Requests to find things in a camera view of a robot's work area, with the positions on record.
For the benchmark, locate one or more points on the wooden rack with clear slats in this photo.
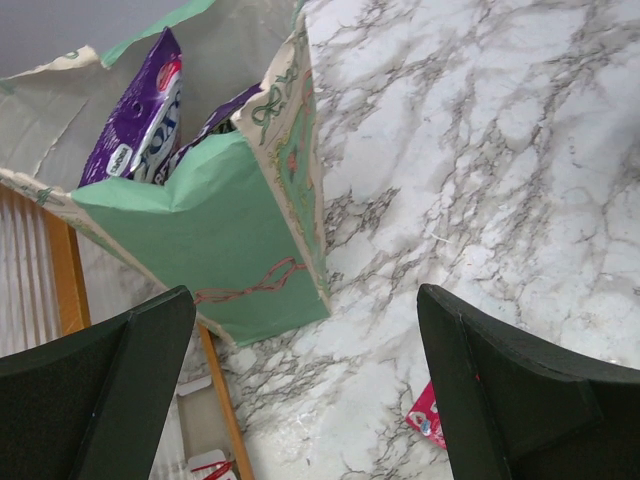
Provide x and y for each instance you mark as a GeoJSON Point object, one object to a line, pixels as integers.
{"type": "Point", "coordinates": [43, 298]}

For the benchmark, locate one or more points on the green paper gift bag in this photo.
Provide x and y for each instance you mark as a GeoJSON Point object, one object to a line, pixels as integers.
{"type": "Point", "coordinates": [239, 222]}

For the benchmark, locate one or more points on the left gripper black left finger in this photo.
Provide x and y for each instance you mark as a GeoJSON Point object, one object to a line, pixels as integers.
{"type": "Point", "coordinates": [93, 404]}

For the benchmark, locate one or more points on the red white small card box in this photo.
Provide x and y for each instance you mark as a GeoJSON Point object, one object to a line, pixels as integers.
{"type": "Point", "coordinates": [213, 464]}

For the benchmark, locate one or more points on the purple Fox's candy bag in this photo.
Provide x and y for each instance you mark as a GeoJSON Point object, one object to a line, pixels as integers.
{"type": "Point", "coordinates": [219, 122]}
{"type": "Point", "coordinates": [142, 133]}

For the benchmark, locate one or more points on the open cardboard box sleeve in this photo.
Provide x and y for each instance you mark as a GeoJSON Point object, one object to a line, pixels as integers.
{"type": "Point", "coordinates": [202, 423]}

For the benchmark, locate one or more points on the pink red snack packet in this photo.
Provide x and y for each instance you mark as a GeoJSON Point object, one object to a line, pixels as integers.
{"type": "Point", "coordinates": [425, 419]}

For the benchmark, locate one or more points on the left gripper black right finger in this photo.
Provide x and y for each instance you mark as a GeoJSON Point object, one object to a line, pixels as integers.
{"type": "Point", "coordinates": [515, 406]}

